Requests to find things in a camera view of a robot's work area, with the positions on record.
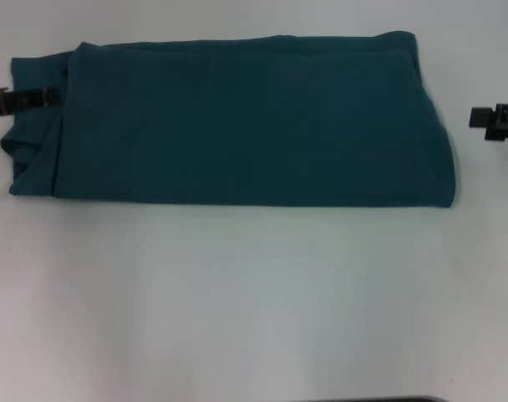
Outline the teal t-shirt with cream lettering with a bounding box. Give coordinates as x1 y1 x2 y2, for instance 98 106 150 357
0 30 461 209

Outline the dark flat edge object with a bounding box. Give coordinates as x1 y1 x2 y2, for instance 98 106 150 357
354 395 443 402

